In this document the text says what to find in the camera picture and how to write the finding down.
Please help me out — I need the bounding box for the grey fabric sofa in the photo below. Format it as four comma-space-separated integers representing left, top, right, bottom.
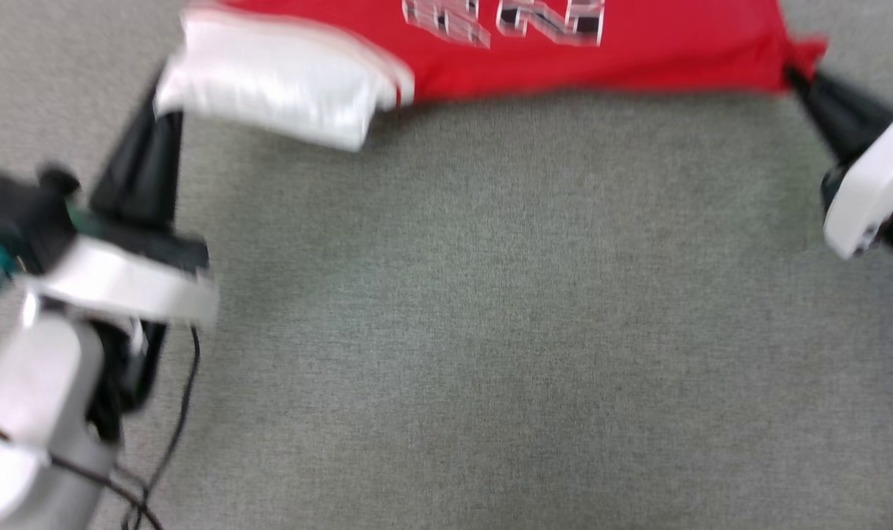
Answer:
0, 0, 893, 530

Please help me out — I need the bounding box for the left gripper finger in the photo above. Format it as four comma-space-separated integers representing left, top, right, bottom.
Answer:
89, 74, 186, 230

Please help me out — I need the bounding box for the thin black cable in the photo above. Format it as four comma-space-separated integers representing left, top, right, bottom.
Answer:
0, 411, 163, 530
119, 324, 200, 530

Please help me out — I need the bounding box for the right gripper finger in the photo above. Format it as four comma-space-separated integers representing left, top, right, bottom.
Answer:
783, 65, 893, 166

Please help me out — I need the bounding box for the red and white jersey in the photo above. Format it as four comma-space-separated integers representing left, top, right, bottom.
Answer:
154, 0, 830, 152

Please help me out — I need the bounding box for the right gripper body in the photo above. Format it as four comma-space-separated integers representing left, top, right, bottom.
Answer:
820, 107, 893, 273

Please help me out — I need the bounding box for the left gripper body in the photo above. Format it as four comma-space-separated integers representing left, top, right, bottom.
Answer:
34, 213, 219, 442

